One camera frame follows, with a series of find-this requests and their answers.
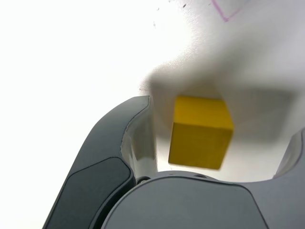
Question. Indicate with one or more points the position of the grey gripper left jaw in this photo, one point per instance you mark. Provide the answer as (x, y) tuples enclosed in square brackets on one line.
[(95, 181)]

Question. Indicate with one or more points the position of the yellow cube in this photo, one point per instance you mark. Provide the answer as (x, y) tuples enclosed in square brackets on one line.
[(200, 138)]

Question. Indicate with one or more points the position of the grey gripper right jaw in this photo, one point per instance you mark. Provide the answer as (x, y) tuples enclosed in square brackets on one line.
[(202, 207)]

